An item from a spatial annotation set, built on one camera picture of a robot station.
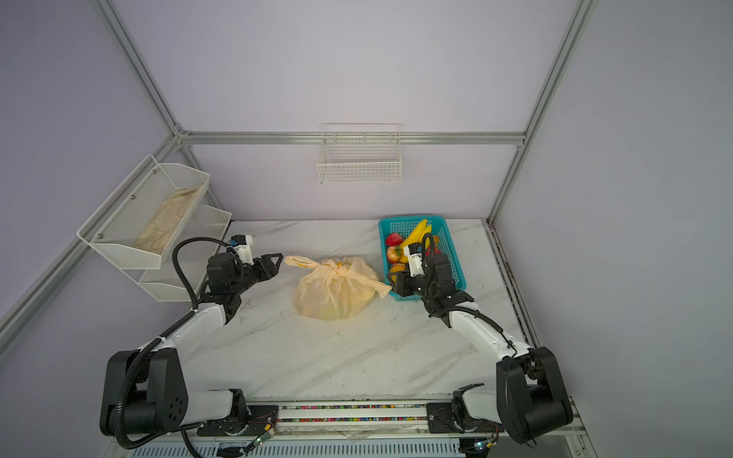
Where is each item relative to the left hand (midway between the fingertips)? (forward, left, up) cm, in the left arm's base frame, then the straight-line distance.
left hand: (276, 258), depth 86 cm
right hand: (-5, -36, -1) cm, 36 cm away
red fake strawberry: (+17, -38, -10) cm, 42 cm away
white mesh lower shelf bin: (-13, +25, +4) cm, 29 cm away
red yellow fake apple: (+9, -37, -8) cm, 39 cm away
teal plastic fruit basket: (+18, -42, -4) cm, 45 cm away
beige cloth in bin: (-1, +29, +12) cm, 32 cm away
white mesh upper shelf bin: (+4, +35, +12) cm, 38 cm away
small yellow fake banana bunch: (+13, -45, -4) cm, 47 cm away
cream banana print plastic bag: (-7, -19, -6) cm, 21 cm away
